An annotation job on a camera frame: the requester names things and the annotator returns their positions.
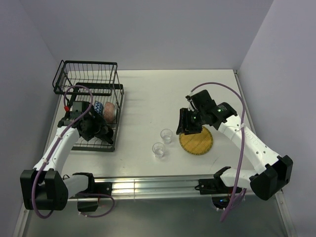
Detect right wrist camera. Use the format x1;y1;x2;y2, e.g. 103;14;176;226
185;91;193;101

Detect aluminium table edge rail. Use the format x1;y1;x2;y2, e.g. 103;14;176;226
24;174;283;203

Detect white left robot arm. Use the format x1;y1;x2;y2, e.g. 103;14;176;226
20;101;110;212

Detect round woven bamboo tray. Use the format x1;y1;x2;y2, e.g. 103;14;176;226
179;126;214;156

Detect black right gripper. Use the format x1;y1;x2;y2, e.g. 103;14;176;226
176;108;205;135

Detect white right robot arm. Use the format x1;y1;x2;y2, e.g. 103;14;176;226
176;102;293;200

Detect black wire dish rack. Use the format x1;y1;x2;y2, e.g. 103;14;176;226
52;60;124;152

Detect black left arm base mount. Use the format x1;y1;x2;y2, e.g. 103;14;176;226
77;182;115;218

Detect clear faceted glass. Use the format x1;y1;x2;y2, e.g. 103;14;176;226
160;129;173;144

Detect orange patterned bowl zigzag outside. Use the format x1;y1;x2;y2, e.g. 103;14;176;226
93;101;104;116

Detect pink floral patterned bowl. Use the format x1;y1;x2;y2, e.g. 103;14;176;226
103;102;117;123

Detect black mug white inside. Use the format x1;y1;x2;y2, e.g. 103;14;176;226
94;124;114;145

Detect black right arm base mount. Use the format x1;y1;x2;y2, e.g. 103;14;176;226
194;178;233;195

